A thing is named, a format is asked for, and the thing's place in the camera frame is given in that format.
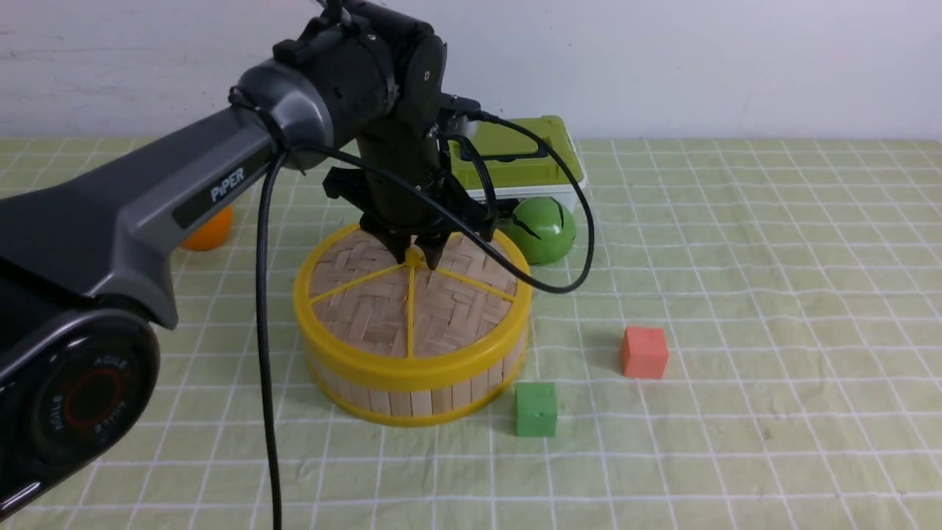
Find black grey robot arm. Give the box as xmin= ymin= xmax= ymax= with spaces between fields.
xmin=1 ymin=1 xmax=492 ymax=519

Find orange toy pear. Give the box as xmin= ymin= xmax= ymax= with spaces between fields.
xmin=179 ymin=205 xmax=233 ymax=252

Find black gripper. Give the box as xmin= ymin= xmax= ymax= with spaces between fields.
xmin=323 ymin=95 xmax=498 ymax=269

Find black cable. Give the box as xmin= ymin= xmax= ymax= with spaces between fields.
xmin=228 ymin=87 xmax=595 ymax=530

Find yellow bamboo steamer lid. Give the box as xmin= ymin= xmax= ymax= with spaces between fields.
xmin=293 ymin=225 xmax=533 ymax=399

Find salmon red foam cube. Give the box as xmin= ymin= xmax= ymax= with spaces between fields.
xmin=621 ymin=326 xmax=669 ymax=379

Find bamboo steamer basket base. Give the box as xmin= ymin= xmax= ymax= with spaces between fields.
xmin=305 ymin=325 xmax=529 ymax=428

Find green lidded storage box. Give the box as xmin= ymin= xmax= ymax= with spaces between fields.
xmin=460 ymin=115 xmax=587 ymax=220

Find green foam cube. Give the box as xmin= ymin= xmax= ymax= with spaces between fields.
xmin=514 ymin=381 xmax=558 ymax=437

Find green checkered tablecloth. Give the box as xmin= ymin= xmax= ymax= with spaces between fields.
xmin=0 ymin=138 xmax=942 ymax=530

